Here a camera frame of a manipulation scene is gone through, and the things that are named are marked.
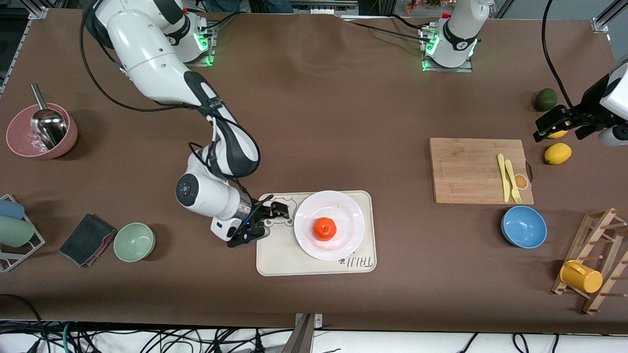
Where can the yellow plastic fork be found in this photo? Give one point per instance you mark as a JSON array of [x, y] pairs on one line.
[[513, 184]]

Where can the orange mandarin fruit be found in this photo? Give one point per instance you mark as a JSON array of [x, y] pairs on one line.
[[325, 229]]

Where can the dark green avocado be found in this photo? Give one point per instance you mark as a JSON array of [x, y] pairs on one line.
[[545, 100]]

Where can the orange slice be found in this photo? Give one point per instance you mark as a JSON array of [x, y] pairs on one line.
[[522, 182]]

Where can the metal table bracket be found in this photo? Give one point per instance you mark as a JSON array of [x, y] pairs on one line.
[[318, 320]]

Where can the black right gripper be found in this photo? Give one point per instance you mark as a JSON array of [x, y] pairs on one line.
[[263, 211]]

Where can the wooden mug rack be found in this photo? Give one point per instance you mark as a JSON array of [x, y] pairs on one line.
[[596, 240]]

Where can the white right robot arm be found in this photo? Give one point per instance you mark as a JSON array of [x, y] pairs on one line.
[[147, 54]]

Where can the yellow lemon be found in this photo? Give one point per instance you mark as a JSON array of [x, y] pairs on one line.
[[558, 154]]

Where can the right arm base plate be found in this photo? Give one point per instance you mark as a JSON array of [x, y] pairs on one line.
[[210, 46]]

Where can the pale green cup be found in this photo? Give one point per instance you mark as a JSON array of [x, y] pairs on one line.
[[14, 231]]

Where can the grey angled bar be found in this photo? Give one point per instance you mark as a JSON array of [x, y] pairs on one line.
[[300, 338]]

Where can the yellow mug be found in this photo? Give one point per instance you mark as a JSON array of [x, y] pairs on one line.
[[581, 277]]

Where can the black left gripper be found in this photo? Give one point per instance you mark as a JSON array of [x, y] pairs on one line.
[[587, 111]]

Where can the light green bowl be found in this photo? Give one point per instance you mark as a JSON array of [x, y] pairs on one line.
[[134, 242]]

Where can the blue bowl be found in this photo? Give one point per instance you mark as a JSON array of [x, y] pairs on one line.
[[524, 227]]

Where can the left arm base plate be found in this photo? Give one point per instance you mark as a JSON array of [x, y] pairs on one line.
[[466, 67]]

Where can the cream bear print tray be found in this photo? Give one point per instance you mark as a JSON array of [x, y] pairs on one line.
[[279, 260]]

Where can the pink bowl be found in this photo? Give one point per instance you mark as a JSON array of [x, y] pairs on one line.
[[19, 132]]

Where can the yellow plastic knife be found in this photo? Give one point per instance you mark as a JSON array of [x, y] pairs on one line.
[[504, 181]]

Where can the white round plate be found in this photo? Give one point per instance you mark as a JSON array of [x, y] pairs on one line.
[[343, 206]]

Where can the grey metal box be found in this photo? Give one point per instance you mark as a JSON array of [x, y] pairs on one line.
[[321, 7]]

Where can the aluminium frame rail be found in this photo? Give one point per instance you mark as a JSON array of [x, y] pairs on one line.
[[19, 44]]

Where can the aluminium frame post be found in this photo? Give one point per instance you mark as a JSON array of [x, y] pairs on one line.
[[606, 17]]

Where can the wooden cutting board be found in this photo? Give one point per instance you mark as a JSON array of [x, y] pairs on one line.
[[461, 166]]

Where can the blue cup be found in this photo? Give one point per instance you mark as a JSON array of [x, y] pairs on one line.
[[11, 209]]

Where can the metal ladle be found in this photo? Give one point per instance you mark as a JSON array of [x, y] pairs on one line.
[[49, 127]]

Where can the yellow fruit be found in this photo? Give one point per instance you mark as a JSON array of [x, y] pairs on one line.
[[558, 134]]

